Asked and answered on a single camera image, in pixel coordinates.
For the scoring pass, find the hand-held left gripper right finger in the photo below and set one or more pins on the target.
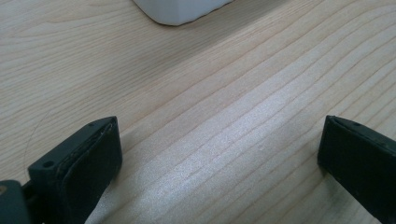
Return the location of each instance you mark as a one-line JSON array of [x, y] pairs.
[[358, 155]]

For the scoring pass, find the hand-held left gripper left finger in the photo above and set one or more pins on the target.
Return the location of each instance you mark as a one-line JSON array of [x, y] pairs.
[[81, 168]]

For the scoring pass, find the white plastic container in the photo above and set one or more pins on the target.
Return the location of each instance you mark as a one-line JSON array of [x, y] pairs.
[[177, 11]]

